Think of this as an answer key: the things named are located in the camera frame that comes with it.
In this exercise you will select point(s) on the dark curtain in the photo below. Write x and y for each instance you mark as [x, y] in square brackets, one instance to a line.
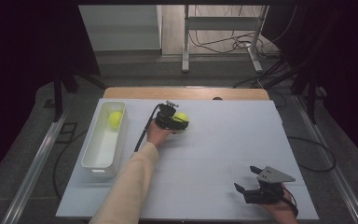
[348, 62]
[18, 62]

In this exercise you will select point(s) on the plain yellow tennis ball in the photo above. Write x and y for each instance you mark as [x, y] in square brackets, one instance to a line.
[115, 119]

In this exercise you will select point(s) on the black stand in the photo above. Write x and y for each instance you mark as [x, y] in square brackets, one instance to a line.
[310, 93]
[57, 93]

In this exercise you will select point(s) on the wooden table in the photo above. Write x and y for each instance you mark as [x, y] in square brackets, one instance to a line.
[167, 93]

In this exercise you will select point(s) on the person's left hand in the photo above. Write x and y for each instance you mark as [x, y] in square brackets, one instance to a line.
[158, 135]

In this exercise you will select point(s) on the white board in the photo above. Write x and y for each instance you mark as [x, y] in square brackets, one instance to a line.
[217, 161]

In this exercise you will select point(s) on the dark table grommet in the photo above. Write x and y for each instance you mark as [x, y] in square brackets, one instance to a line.
[217, 98]

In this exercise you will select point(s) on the white plastic bin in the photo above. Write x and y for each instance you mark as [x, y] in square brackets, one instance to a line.
[104, 149]

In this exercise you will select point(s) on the white cabinet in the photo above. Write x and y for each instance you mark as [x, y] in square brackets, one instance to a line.
[121, 28]

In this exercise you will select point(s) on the metal floor rail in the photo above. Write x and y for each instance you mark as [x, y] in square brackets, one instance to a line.
[329, 161]
[34, 171]

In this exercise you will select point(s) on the white metal desk frame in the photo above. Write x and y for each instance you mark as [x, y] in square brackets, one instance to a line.
[220, 23]

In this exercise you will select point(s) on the yellow tennis ball black print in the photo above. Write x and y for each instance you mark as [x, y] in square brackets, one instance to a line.
[181, 117]

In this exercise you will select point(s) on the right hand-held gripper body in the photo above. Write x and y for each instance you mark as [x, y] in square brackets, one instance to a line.
[265, 194]

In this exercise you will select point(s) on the person's right hand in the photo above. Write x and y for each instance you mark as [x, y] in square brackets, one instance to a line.
[281, 213]

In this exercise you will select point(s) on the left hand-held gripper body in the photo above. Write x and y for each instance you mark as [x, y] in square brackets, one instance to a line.
[165, 117]

